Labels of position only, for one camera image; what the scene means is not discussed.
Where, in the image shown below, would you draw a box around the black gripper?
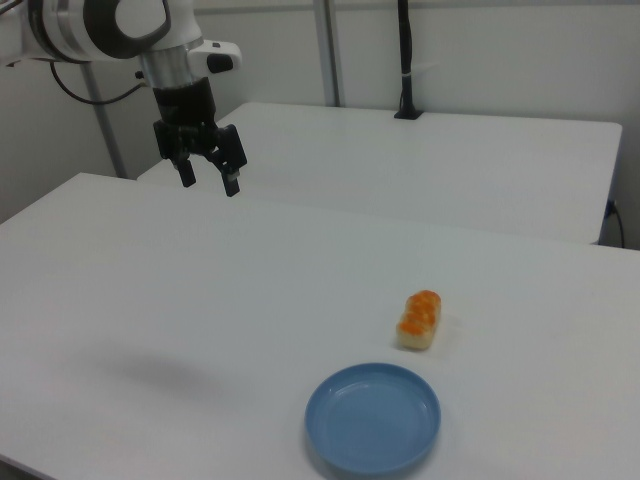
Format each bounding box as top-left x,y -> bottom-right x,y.
152,78 -> 249,198

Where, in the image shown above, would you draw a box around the orange glazed bread loaf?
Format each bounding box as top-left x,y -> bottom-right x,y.
395,289 -> 445,352

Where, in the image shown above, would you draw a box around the blue round plate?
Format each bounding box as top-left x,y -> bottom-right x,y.
304,362 -> 443,475

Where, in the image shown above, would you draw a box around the white side table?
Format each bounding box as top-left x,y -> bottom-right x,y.
137,102 -> 624,246

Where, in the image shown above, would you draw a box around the thin aluminium frame post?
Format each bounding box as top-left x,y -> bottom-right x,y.
79,62 -> 126,179

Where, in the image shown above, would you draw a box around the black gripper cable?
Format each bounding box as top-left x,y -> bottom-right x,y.
48,59 -> 151,105

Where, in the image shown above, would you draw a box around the wide aluminium frame post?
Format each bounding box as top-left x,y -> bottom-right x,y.
314,0 -> 346,107

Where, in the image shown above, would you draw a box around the black camera pole with clamp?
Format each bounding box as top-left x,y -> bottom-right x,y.
393,0 -> 425,120

